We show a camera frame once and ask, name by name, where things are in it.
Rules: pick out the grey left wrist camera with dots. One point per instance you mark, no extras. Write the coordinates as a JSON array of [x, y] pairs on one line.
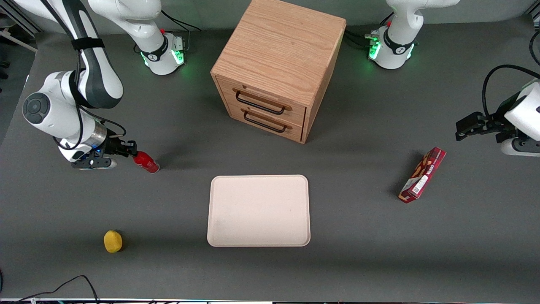
[[521, 147]]

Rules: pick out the red coke bottle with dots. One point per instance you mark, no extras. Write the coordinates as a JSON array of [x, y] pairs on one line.
[[147, 162]]

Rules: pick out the red cookie box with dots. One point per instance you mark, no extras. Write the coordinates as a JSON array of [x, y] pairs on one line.
[[423, 175]]

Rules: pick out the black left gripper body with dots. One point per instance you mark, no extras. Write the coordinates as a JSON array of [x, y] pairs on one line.
[[496, 123]]

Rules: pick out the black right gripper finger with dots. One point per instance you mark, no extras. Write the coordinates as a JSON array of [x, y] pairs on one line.
[[129, 152], [130, 145]]

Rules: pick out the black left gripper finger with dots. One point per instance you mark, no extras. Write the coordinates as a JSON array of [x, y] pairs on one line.
[[466, 128], [476, 117]]

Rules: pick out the wooden drawer cabinet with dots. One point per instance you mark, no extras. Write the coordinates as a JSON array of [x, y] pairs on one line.
[[280, 50]]

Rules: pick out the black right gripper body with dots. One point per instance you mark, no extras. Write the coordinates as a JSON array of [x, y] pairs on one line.
[[114, 146]]

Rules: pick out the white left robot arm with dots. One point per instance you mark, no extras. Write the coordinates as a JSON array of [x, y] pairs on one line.
[[398, 38]]

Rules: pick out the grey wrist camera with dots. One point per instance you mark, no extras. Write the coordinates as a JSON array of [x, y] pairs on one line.
[[95, 164], [521, 147]]

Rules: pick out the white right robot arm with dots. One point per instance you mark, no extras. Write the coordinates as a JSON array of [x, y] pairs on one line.
[[95, 76]]

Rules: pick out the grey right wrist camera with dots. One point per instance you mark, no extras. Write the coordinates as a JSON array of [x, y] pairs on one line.
[[95, 164]]

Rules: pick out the beige plastic tray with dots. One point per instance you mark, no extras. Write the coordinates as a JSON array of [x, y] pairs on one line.
[[258, 211]]

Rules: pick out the yellow sponge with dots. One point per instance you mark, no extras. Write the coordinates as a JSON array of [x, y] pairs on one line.
[[112, 241]]

